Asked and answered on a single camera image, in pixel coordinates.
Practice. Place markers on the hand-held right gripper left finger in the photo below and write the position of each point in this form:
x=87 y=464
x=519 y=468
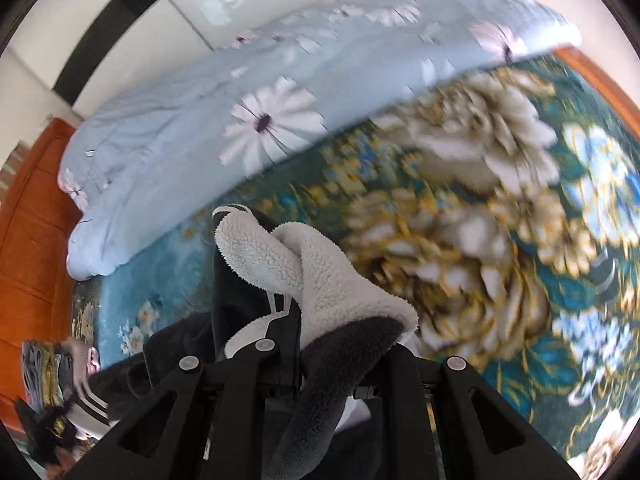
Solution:
x=244 y=387

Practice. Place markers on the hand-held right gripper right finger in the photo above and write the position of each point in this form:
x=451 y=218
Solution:
x=407 y=402

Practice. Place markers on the black fleece-lined garment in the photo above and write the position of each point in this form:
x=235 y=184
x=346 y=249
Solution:
x=327 y=285

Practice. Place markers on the person's left hand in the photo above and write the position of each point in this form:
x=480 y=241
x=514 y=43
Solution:
x=82 y=357

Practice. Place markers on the wooden headboard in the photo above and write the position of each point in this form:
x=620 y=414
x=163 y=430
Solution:
x=35 y=260

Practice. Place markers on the green floral blanket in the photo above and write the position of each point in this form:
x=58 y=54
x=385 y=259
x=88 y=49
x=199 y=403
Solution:
x=450 y=260

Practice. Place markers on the light blue floral duvet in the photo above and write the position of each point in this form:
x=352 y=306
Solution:
x=200 y=125

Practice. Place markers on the white glossy wardrobe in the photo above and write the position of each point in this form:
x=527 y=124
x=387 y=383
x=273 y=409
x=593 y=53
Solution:
x=125 y=35

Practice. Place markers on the wooden bed footboard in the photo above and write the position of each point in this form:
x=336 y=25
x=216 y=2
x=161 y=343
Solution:
x=600 y=80

